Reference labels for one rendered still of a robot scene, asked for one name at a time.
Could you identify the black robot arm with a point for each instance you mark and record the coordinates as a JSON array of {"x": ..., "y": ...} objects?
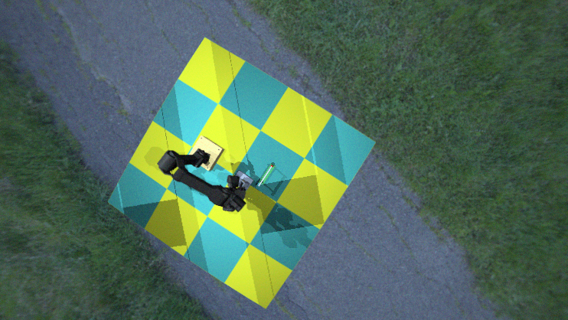
[{"x": 218, "y": 195}]

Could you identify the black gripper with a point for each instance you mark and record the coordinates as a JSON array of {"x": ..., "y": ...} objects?
[{"x": 233, "y": 182}]

